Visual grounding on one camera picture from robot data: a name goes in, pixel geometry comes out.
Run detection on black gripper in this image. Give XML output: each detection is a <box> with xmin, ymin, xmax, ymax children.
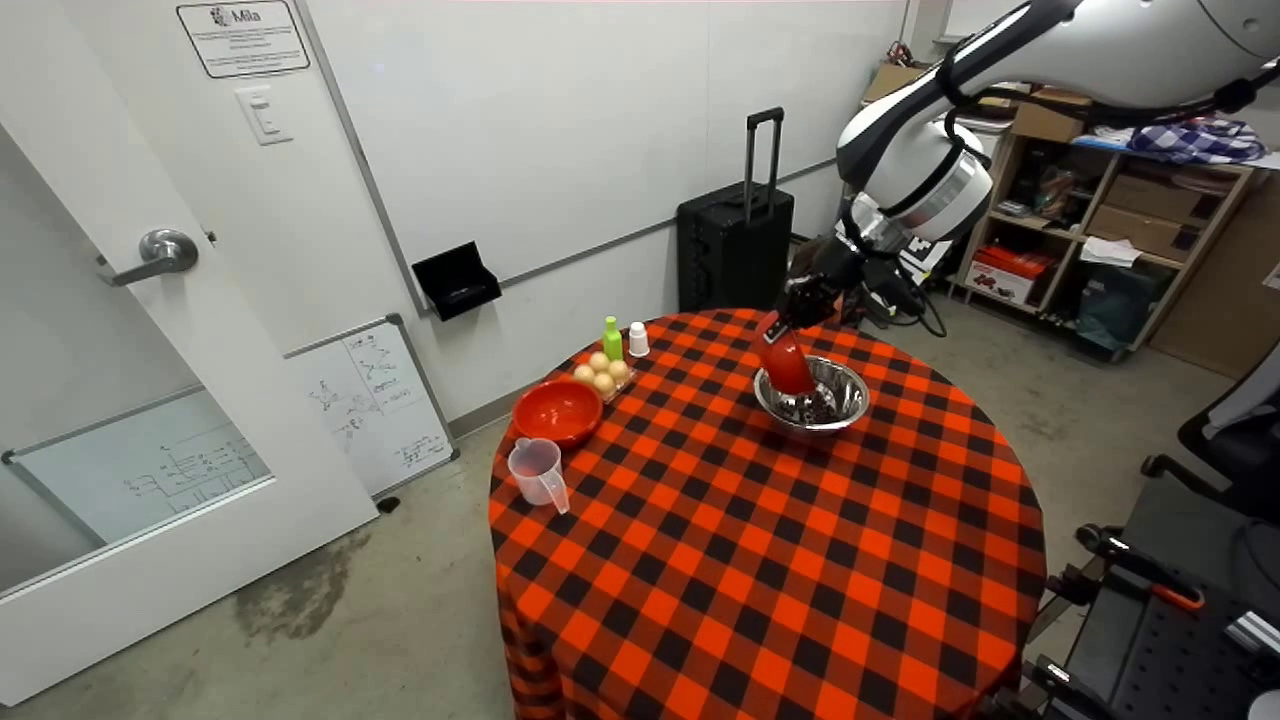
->
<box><xmin>776</xmin><ymin>270</ymin><xmax>852</xmax><ymax>353</ymax></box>

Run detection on silver metal bowl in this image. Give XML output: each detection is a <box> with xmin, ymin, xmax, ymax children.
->
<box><xmin>747</xmin><ymin>353</ymin><xmax>876</xmax><ymax>440</ymax></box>

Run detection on large red bowl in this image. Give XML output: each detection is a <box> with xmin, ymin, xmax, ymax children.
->
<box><xmin>507</xmin><ymin>377</ymin><xmax>609</xmax><ymax>454</ymax></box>

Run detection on black suitcase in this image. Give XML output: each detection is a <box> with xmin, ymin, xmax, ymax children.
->
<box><xmin>674</xmin><ymin>105</ymin><xmax>801</xmax><ymax>318</ymax></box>

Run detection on eggs in carton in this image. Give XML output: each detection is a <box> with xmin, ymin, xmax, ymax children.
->
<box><xmin>572</xmin><ymin>348</ymin><xmax>642</xmax><ymax>403</ymax></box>

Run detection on red white box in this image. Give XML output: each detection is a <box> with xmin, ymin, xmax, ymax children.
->
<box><xmin>967</xmin><ymin>240</ymin><xmax>1061</xmax><ymax>312</ymax></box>

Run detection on orange black checked tablecloth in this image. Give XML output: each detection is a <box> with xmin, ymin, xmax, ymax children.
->
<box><xmin>484</xmin><ymin>303</ymin><xmax>1053</xmax><ymax>720</ymax></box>

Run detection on brown cardboard box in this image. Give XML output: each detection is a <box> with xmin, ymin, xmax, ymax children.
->
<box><xmin>860</xmin><ymin>57</ymin><xmax>940</xmax><ymax>111</ymax></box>

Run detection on clear plastic measuring cup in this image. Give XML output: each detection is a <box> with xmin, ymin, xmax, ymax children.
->
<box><xmin>504</xmin><ymin>430</ymin><xmax>577</xmax><ymax>520</ymax></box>

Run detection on teal bag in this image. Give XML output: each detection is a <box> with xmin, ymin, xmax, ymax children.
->
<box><xmin>1074</xmin><ymin>264</ymin><xmax>1165</xmax><ymax>359</ymax></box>

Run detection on black orange clamp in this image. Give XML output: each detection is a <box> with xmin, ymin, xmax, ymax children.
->
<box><xmin>1025</xmin><ymin>651</ymin><xmax>1111</xmax><ymax>720</ymax></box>
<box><xmin>1074</xmin><ymin>520</ymin><xmax>1211</xmax><ymax>615</ymax></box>

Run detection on wooden storage shelf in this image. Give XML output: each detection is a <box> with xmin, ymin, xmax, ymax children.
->
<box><xmin>953</xmin><ymin>77</ymin><xmax>1263</xmax><ymax>363</ymax></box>

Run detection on small scribbled whiteboard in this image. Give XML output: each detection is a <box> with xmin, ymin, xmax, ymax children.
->
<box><xmin>279</xmin><ymin>312</ymin><xmax>459</xmax><ymax>499</ymax></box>

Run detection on colourful folded fabric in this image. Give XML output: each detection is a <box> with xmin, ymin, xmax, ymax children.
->
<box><xmin>1078</xmin><ymin>111</ymin><xmax>1280</xmax><ymax>171</ymax></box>

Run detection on black office chair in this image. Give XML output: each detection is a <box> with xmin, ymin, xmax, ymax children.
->
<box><xmin>1142</xmin><ymin>337</ymin><xmax>1280</xmax><ymax>536</ymax></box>

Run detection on black perforated mounting table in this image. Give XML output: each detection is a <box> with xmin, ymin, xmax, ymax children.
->
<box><xmin>1014</xmin><ymin>463</ymin><xmax>1280</xmax><ymax>720</ymax></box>

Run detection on white door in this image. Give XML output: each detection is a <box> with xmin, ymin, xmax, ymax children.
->
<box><xmin>0</xmin><ymin>77</ymin><xmax>386</xmax><ymax>713</ymax></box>

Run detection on large wall whiteboard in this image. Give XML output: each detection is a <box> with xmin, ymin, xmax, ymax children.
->
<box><xmin>297</xmin><ymin>0</ymin><xmax>935</xmax><ymax>323</ymax></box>

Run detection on black wall holder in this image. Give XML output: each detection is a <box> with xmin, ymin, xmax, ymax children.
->
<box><xmin>409</xmin><ymin>240</ymin><xmax>504</xmax><ymax>323</ymax></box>

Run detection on white light switch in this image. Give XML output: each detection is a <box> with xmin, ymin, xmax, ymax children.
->
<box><xmin>236</xmin><ymin>82</ymin><xmax>297</xmax><ymax>146</ymax></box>

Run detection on white wall sign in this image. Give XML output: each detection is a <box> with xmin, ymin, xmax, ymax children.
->
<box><xmin>173</xmin><ymin>0</ymin><xmax>315</xmax><ymax>82</ymax></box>

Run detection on silver door handle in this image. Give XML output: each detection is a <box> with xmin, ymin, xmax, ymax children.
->
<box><xmin>96</xmin><ymin>222</ymin><xmax>206</xmax><ymax>293</ymax></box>

